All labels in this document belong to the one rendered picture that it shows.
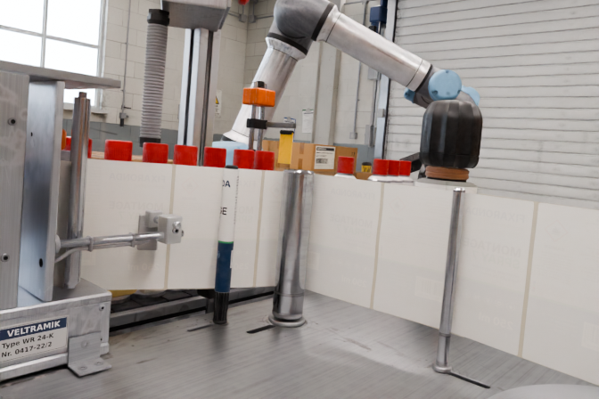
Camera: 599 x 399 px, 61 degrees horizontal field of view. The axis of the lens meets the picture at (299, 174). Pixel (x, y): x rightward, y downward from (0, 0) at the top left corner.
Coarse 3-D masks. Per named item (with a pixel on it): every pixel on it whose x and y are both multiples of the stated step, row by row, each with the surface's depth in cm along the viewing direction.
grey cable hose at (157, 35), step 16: (160, 16) 76; (160, 32) 76; (160, 48) 77; (144, 64) 78; (160, 64) 77; (144, 80) 78; (160, 80) 77; (144, 96) 77; (160, 96) 78; (144, 112) 77; (160, 112) 78; (144, 128) 77; (160, 128) 79
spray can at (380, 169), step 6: (378, 162) 108; (384, 162) 108; (378, 168) 108; (384, 168) 108; (378, 174) 108; (384, 174) 109; (372, 180) 108; (378, 180) 108; (384, 180) 108; (390, 180) 110
